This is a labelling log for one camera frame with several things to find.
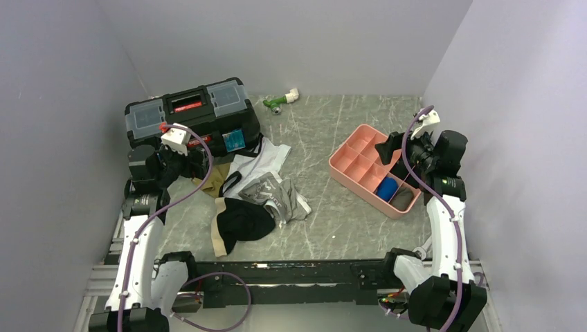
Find green white pipe fitting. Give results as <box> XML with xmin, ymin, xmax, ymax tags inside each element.
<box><xmin>262</xmin><ymin>89</ymin><xmax>300</xmax><ymax>115</ymax></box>

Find grey rolled underwear in tray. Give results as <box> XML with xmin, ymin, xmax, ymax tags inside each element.
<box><xmin>390</xmin><ymin>187</ymin><xmax>414</xmax><ymax>211</ymax></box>

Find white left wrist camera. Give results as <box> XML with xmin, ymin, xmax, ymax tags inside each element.
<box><xmin>161</xmin><ymin>124</ymin><xmax>191</xmax><ymax>156</ymax></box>

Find aluminium frame rail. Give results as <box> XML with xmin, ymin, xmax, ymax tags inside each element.
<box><xmin>73</xmin><ymin>210</ymin><xmax>124</xmax><ymax>331</ymax></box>

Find grey boxer briefs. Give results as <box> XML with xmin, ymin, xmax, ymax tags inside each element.
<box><xmin>238</xmin><ymin>172</ymin><xmax>312</xmax><ymax>227</ymax></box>

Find black toolbox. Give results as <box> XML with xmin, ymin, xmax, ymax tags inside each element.
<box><xmin>124</xmin><ymin>77</ymin><xmax>261</xmax><ymax>157</ymax></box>

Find pink divided organizer tray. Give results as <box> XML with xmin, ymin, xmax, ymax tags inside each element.
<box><xmin>329</xmin><ymin>124</ymin><xmax>421</xmax><ymax>219</ymax></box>

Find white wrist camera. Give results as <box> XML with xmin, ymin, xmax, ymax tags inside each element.
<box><xmin>161</xmin><ymin>124</ymin><xmax>191</xmax><ymax>156</ymax></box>
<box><xmin>410</xmin><ymin>107</ymin><xmax>440</xmax><ymax>140</ymax></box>

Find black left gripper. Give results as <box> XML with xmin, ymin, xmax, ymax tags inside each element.
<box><xmin>154</xmin><ymin>134</ymin><xmax>213</xmax><ymax>187</ymax></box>

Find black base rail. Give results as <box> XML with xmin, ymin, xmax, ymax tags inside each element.
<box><xmin>180</xmin><ymin>257</ymin><xmax>403</xmax><ymax>308</ymax></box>

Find blue rolled underwear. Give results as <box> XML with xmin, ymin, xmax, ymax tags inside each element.
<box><xmin>375</xmin><ymin>177</ymin><xmax>399</xmax><ymax>202</ymax></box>

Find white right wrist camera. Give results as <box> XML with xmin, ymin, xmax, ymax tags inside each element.
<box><xmin>410</xmin><ymin>107</ymin><xmax>440</xmax><ymax>140</ymax></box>

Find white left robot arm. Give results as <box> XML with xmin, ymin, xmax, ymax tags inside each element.
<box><xmin>88</xmin><ymin>145</ymin><xmax>199</xmax><ymax>331</ymax></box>

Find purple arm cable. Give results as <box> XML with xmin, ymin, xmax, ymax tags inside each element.
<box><xmin>115</xmin><ymin>123</ymin><xmax>252</xmax><ymax>332</ymax></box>
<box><xmin>379</xmin><ymin>105</ymin><xmax>486</xmax><ymax>332</ymax></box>

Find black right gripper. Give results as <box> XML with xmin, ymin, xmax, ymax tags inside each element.
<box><xmin>374</xmin><ymin>124</ymin><xmax>437</xmax><ymax>171</ymax></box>

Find silver wrench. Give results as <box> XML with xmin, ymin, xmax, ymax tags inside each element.
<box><xmin>413</xmin><ymin>237</ymin><xmax>433</xmax><ymax>260</ymax></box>

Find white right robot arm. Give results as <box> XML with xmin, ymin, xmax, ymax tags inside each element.
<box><xmin>375</xmin><ymin>130</ymin><xmax>487</xmax><ymax>331</ymax></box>

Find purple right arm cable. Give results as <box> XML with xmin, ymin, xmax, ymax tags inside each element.
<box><xmin>379</xmin><ymin>105</ymin><xmax>486</xmax><ymax>332</ymax></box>

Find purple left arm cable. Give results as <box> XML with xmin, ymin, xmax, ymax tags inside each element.
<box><xmin>115</xmin><ymin>123</ymin><xmax>252</xmax><ymax>332</ymax></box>

